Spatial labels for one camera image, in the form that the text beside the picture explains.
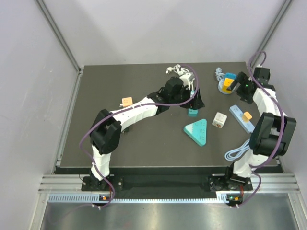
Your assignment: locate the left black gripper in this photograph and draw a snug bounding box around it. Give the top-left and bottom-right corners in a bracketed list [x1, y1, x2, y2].
[169, 85, 204, 110]

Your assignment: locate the teal rectangular power strip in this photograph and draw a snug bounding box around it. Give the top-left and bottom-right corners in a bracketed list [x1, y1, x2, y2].
[188, 109, 198, 117]

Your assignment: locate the yellow cube plug adapter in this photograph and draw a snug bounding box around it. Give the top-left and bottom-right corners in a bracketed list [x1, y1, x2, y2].
[221, 78, 234, 94]

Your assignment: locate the round light blue socket base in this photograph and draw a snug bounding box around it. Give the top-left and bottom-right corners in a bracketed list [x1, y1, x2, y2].
[217, 79, 233, 95]

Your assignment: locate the teal triangular power strip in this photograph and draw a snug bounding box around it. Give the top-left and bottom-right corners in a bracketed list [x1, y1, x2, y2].
[183, 119, 207, 147]

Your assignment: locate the white cube plug adapter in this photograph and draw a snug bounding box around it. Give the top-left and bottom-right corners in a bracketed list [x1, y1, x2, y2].
[212, 112, 227, 128]

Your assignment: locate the peach cube plug adapter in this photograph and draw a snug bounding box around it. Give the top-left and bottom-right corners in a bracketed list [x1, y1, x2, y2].
[119, 97, 133, 108]

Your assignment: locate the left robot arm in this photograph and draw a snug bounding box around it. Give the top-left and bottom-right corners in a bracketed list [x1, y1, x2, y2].
[90, 73, 204, 190]

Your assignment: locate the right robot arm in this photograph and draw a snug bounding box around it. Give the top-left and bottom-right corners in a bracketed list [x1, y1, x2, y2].
[224, 66, 296, 190]

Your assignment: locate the blue cube plug adapter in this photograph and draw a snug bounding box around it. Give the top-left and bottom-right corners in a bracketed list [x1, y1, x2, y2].
[225, 72, 236, 80]

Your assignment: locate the orange plug adapter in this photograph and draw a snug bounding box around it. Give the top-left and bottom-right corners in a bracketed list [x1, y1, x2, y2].
[242, 111, 252, 123]

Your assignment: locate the light blue power strip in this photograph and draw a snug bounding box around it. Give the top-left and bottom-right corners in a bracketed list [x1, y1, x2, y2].
[229, 105, 255, 134]

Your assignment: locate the light blue coiled cable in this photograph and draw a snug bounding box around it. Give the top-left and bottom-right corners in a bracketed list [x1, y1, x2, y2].
[214, 67, 225, 82]

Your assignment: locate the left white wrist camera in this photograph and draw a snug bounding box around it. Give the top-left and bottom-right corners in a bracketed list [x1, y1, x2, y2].
[179, 72, 195, 91]

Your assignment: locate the right aluminium frame post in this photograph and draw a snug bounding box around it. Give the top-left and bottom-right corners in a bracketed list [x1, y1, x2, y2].
[247, 0, 294, 68]

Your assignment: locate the aluminium frame post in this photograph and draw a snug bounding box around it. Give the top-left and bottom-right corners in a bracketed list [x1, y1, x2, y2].
[35, 0, 83, 74]
[247, 0, 294, 68]

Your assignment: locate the white slotted cable duct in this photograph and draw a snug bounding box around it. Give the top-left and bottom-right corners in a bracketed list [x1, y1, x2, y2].
[48, 193, 239, 204]

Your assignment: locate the front aluminium frame rail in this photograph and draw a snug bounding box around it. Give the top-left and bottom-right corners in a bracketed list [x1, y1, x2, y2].
[39, 173, 300, 193]

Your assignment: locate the left aluminium frame post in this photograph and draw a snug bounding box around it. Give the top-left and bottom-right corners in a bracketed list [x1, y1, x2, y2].
[35, 0, 83, 74]

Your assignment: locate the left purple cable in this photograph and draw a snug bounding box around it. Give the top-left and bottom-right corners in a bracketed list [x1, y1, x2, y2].
[79, 64, 200, 209]

